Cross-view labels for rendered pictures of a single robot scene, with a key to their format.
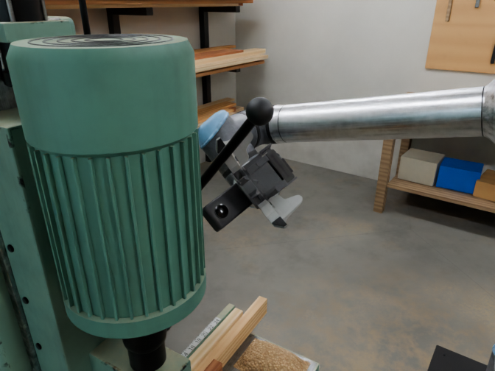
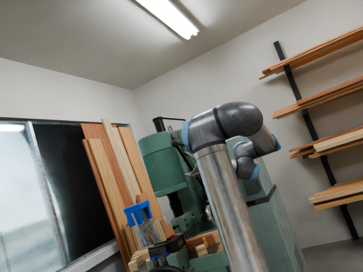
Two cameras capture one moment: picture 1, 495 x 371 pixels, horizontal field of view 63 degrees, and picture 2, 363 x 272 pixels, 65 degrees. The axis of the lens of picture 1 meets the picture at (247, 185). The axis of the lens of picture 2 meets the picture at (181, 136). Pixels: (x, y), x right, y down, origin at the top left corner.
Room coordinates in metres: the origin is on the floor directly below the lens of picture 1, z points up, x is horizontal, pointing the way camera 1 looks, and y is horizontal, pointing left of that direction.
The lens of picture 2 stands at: (0.23, -1.35, 1.26)
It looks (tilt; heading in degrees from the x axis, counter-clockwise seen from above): 8 degrees up; 77
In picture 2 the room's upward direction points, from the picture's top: 19 degrees counter-clockwise
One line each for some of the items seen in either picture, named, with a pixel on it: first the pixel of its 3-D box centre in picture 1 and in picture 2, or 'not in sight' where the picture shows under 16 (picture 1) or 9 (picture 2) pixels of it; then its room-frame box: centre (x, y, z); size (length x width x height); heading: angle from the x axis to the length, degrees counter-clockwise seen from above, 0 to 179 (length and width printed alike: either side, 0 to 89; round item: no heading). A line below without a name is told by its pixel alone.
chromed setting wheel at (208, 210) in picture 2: not in sight; (211, 213); (0.60, 0.19, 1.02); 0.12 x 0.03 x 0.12; 59
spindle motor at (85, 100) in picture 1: (124, 182); (162, 164); (0.42, 0.14, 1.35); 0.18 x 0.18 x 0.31
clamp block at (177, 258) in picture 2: not in sight; (170, 262); (0.30, -0.01, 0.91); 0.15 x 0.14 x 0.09; 149
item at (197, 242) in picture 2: not in sight; (186, 247); (0.40, 0.09, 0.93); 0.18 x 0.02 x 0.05; 149
